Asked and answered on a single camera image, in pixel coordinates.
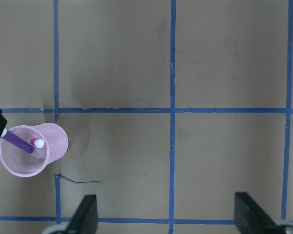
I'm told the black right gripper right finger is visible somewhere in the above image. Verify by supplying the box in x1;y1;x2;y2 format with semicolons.
234;192;279;234

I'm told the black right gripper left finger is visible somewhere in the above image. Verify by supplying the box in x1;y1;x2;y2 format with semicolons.
64;195;98;234

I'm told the purple highlighter pen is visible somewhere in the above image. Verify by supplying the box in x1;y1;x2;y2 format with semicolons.
1;128;43;159

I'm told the pink highlighter pen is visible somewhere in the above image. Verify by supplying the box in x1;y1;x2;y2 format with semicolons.
30;138;45;149

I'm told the pink mesh cup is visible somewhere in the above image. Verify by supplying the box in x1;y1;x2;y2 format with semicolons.
0;123;69;177

